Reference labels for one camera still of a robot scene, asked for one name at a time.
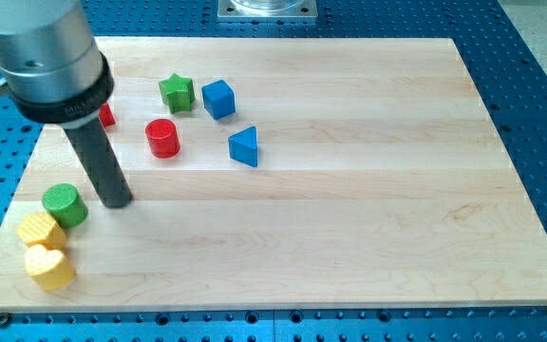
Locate blue triangle block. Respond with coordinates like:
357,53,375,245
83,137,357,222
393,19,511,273
228,126,258,167

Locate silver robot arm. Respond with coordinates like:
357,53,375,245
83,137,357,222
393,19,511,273
0,0,114,128

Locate green cylinder block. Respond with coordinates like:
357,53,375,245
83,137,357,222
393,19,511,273
42,183,88,229

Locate green star block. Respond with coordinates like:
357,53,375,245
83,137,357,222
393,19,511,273
159,73,195,114

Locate blue cube block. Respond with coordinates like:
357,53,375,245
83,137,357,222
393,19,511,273
201,80,236,121

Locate blue perforated table plate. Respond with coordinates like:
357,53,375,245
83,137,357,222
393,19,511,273
0,0,547,341

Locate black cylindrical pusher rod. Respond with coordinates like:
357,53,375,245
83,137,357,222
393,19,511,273
63,118,133,208

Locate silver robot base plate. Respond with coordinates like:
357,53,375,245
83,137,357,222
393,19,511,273
217,0,317,20

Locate small red block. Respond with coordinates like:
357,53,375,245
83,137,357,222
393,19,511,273
99,103,116,127

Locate red cylinder block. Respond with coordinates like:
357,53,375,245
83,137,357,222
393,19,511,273
145,119,180,159

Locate yellow hexagon block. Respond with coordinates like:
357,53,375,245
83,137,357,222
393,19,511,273
16,212,67,250

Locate yellow heart block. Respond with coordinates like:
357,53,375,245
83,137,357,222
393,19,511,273
24,244,76,291

